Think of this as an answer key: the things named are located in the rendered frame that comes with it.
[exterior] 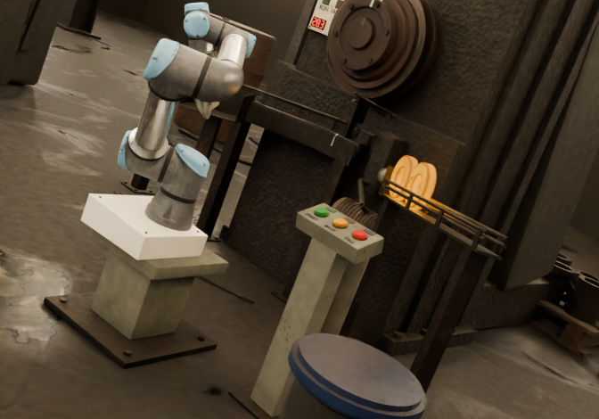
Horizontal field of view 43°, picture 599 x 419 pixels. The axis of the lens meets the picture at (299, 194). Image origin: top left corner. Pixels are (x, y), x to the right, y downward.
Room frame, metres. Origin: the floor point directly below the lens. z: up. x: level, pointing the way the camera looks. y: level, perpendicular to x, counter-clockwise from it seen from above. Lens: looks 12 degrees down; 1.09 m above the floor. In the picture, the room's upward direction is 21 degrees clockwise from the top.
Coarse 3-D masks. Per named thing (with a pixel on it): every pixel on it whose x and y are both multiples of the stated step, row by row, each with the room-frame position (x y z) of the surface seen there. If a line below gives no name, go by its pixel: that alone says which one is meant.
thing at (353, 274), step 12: (348, 264) 2.16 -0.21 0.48; (360, 264) 2.17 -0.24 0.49; (348, 276) 2.16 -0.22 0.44; (360, 276) 2.19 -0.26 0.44; (348, 288) 2.17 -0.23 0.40; (336, 300) 2.16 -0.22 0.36; (348, 300) 2.18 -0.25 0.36; (336, 312) 2.17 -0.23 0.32; (324, 324) 2.16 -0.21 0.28; (336, 324) 2.17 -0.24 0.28
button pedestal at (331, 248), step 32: (320, 224) 2.06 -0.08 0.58; (352, 224) 2.08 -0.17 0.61; (320, 256) 2.04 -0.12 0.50; (352, 256) 1.97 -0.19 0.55; (320, 288) 2.02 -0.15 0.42; (288, 320) 2.06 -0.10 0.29; (320, 320) 2.05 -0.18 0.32; (288, 352) 2.03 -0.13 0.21; (256, 384) 2.07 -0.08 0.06; (288, 384) 2.03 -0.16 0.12; (256, 416) 1.99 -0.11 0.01
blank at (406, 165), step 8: (400, 160) 2.66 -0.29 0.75; (408, 160) 2.60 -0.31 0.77; (416, 160) 2.60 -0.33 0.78; (400, 168) 2.64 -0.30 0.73; (408, 168) 2.57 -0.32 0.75; (392, 176) 2.68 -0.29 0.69; (400, 176) 2.65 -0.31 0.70; (408, 176) 2.55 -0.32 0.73; (400, 184) 2.58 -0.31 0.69; (392, 192) 2.62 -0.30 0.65; (400, 200) 2.59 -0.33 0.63
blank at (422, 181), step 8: (416, 168) 2.51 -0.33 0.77; (424, 168) 2.45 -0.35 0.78; (432, 168) 2.44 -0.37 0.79; (416, 176) 2.49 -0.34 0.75; (424, 176) 2.43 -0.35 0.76; (432, 176) 2.42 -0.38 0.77; (408, 184) 2.52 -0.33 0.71; (416, 184) 2.50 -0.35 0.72; (424, 184) 2.41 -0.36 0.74; (432, 184) 2.40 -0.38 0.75; (416, 192) 2.49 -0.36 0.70; (424, 192) 2.39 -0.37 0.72; (432, 192) 2.40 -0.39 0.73; (416, 200) 2.42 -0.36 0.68; (416, 208) 2.43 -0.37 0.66
